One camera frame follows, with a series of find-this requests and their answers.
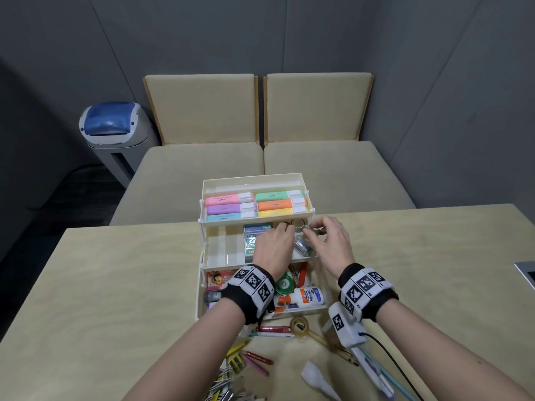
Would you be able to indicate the person's left hand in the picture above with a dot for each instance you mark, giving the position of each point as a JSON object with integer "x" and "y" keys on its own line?
{"x": 271, "y": 250}

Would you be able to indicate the person's right hand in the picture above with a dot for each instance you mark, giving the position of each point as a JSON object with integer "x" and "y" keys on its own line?
{"x": 334, "y": 246}

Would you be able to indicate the grey glitter tape roll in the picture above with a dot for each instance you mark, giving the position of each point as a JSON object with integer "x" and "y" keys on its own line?
{"x": 315, "y": 232}

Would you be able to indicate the brown tape roll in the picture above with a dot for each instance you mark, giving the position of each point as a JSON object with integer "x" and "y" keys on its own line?
{"x": 281, "y": 224}

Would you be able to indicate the white green correction tape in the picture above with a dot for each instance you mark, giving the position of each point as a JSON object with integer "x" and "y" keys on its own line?
{"x": 284, "y": 286}

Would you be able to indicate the yellow highlighter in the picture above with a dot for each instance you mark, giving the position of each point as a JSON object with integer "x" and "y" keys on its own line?
{"x": 276, "y": 212}

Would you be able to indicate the red utility knife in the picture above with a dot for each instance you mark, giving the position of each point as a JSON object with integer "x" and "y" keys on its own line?
{"x": 302, "y": 273}

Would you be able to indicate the orange highlighter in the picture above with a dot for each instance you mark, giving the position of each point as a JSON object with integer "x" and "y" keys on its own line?
{"x": 273, "y": 205}

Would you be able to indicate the cream tiered organizer box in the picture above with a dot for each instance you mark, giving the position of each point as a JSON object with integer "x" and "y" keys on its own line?
{"x": 221, "y": 250}

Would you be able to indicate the green highlighter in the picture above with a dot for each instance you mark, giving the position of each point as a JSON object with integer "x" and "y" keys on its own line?
{"x": 271, "y": 196}

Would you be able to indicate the white glue bottle orange cap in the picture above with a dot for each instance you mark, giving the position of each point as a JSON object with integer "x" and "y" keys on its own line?
{"x": 305, "y": 296}

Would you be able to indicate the light blue highlighter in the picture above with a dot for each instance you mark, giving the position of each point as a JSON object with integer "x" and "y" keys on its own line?
{"x": 223, "y": 217}

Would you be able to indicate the pink cartoon card pack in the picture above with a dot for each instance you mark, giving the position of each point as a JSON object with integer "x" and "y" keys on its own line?
{"x": 219, "y": 278}

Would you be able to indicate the purple highlighter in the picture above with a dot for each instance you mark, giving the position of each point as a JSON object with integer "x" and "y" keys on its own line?
{"x": 223, "y": 209}

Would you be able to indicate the pink highlighter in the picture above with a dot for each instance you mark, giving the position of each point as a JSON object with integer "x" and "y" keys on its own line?
{"x": 221, "y": 199}

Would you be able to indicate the grey date stamp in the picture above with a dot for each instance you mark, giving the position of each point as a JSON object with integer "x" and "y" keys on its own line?
{"x": 212, "y": 296}

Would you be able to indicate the white pen teal cap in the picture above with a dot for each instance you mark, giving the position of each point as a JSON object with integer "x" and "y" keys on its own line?
{"x": 271, "y": 334}

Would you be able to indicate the red coloured pencil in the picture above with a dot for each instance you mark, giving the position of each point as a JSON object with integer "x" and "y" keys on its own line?
{"x": 259, "y": 358}

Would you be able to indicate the pink coloured pencil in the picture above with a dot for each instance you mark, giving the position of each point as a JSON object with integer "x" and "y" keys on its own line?
{"x": 257, "y": 366}

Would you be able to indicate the white purple marker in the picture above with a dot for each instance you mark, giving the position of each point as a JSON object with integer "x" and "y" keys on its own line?
{"x": 372, "y": 371}

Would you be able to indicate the white plastic paddle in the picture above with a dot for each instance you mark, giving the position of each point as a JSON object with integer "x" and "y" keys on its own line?
{"x": 317, "y": 380}

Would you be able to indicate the person's right forearm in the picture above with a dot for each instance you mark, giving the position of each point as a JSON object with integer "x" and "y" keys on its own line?
{"x": 443, "y": 359}

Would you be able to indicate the person's left forearm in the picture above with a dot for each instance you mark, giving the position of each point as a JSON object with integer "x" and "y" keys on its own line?
{"x": 192, "y": 354}

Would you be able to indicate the beige sofa chair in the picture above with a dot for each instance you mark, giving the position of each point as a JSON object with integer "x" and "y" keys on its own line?
{"x": 317, "y": 108}
{"x": 200, "y": 108}

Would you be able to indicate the grey blue-lid paper shredder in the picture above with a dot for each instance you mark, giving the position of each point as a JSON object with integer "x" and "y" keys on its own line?
{"x": 117, "y": 133}

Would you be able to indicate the grey table socket panel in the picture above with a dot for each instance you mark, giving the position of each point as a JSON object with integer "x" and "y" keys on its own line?
{"x": 526, "y": 274}

